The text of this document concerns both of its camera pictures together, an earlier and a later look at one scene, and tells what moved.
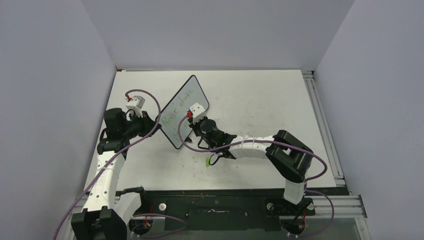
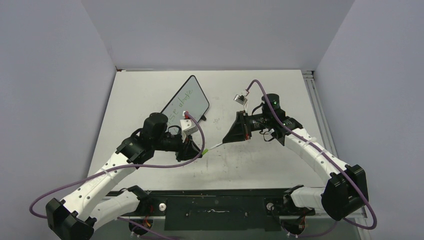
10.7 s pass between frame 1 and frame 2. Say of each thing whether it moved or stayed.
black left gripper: moved
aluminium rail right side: stayed
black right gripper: moved
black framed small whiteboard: stayed
